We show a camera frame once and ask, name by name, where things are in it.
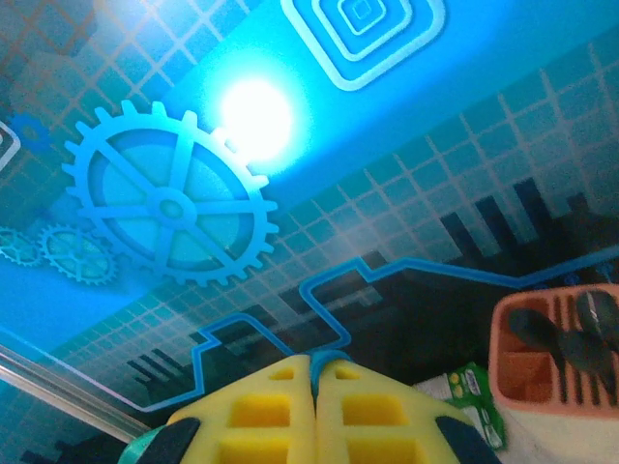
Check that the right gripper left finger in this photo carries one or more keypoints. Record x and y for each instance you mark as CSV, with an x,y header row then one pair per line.
x,y
261,425

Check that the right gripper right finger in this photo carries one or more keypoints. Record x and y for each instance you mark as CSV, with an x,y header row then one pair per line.
x,y
372,425

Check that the blue t-shirt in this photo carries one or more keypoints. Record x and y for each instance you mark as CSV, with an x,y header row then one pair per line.
x,y
329,360

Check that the green wipes packet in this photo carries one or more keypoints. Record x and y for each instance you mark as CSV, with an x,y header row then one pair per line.
x,y
479,406

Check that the beige knife block orange top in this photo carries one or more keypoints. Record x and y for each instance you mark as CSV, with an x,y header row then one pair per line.
x,y
522,382

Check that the aluminium corner post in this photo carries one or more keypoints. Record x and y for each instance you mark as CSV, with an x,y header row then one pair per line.
x,y
63,391

